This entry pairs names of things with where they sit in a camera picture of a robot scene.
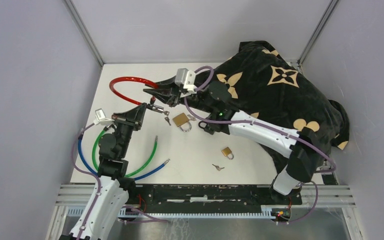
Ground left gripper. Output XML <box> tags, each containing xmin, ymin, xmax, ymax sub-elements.
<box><xmin>111</xmin><ymin>102</ymin><xmax>147</xmax><ymax>157</ymax></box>

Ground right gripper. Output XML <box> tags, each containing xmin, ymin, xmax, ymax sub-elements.
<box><xmin>143</xmin><ymin>76</ymin><xmax>215</xmax><ymax>114</ymax></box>

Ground red cable lock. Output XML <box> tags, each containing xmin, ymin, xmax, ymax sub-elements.
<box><xmin>109</xmin><ymin>76</ymin><xmax>169</xmax><ymax>116</ymax></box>

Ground large brass padlock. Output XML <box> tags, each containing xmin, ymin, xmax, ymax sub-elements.
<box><xmin>172</xmin><ymin>113</ymin><xmax>192</xmax><ymax>133</ymax></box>

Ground black padlock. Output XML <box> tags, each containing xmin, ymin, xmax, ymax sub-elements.
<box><xmin>198</xmin><ymin>121</ymin><xmax>222</xmax><ymax>135</ymax></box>

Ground small brass padlock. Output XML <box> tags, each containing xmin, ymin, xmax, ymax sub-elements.
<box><xmin>221</xmin><ymin>147</ymin><xmax>234</xmax><ymax>160</ymax></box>

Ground small padlock keys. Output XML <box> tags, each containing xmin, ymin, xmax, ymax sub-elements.
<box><xmin>212</xmin><ymin>164</ymin><xmax>225</xmax><ymax>172</ymax></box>

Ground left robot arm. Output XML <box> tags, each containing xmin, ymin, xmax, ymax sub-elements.
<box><xmin>60</xmin><ymin>103</ymin><xmax>147</xmax><ymax>240</ymax></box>

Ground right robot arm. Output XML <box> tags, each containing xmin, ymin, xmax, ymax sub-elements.
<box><xmin>144</xmin><ymin>76</ymin><xmax>329</xmax><ymax>204</ymax></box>

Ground large padlock keys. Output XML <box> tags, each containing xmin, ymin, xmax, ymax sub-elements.
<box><xmin>187</xmin><ymin>114</ymin><xmax>197</xmax><ymax>121</ymax></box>

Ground black floral blanket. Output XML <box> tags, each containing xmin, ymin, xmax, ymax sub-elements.
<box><xmin>188</xmin><ymin>40</ymin><xmax>351</xmax><ymax>173</ymax></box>

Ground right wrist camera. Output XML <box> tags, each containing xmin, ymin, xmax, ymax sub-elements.
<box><xmin>174</xmin><ymin>68</ymin><xmax>197</xmax><ymax>94</ymax></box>

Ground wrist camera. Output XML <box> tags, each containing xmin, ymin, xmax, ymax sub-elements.
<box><xmin>174</xmin><ymin>68</ymin><xmax>197</xmax><ymax>94</ymax></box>
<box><xmin>93</xmin><ymin>108</ymin><xmax>114</xmax><ymax>126</ymax></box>

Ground red cable lock keys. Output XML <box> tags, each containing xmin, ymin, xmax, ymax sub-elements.
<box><xmin>163</xmin><ymin>110</ymin><xmax>171</xmax><ymax>126</ymax></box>

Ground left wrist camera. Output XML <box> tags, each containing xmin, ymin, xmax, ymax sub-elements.
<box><xmin>93</xmin><ymin>108</ymin><xmax>114</xmax><ymax>126</ymax></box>

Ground green cable lock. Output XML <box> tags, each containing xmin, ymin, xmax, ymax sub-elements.
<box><xmin>91</xmin><ymin>127</ymin><xmax>158</xmax><ymax>177</ymax></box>

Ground blue cable lock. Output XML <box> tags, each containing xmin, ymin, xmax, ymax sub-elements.
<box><xmin>77</xmin><ymin>137</ymin><xmax>171</xmax><ymax>182</ymax></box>

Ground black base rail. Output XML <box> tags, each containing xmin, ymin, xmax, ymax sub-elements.
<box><xmin>127</xmin><ymin>184</ymin><xmax>303</xmax><ymax>214</ymax></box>

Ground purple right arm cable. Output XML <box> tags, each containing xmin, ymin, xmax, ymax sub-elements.
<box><xmin>182</xmin><ymin>65</ymin><xmax>338</xmax><ymax>223</ymax></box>

